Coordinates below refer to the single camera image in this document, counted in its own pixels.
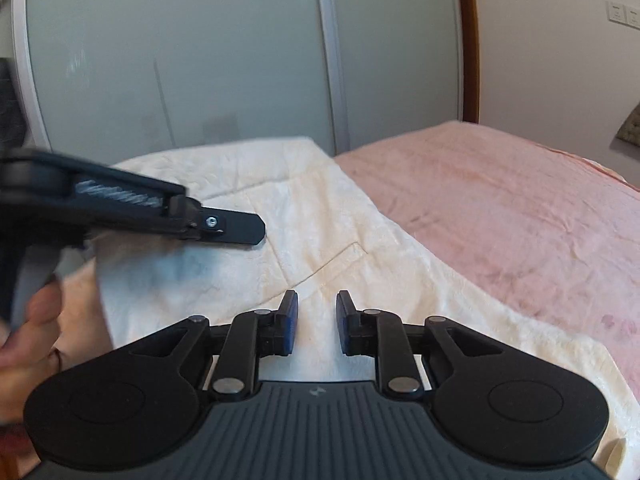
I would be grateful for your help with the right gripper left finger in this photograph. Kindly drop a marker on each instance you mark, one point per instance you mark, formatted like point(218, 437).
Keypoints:
point(240, 345)

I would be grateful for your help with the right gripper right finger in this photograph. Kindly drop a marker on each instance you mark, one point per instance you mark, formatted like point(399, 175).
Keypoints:
point(390, 342)

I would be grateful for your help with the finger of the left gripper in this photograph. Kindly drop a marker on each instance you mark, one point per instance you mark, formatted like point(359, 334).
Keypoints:
point(211, 225)

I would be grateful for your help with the cream white pants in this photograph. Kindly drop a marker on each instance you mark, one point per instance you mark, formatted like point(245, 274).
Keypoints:
point(323, 235)

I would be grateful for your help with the person's left hand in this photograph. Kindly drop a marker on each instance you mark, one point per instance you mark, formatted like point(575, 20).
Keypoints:
point(30, 354)

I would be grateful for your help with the sliding glass wardrobe door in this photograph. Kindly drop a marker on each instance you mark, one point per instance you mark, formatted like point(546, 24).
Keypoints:
point(108, 80)

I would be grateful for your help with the pink bed blanket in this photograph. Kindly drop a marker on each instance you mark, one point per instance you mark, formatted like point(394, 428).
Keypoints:
point(550, 234)

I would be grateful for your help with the green upholstered headboard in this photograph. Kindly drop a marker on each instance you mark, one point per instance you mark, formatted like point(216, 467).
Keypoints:
point(629, 132)

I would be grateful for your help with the brown wooden wardrobe frame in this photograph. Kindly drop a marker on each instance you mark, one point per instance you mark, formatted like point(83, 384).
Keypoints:
point(470, 60)

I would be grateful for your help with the white wall socket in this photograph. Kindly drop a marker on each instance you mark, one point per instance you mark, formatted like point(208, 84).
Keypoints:
point(619, 13)

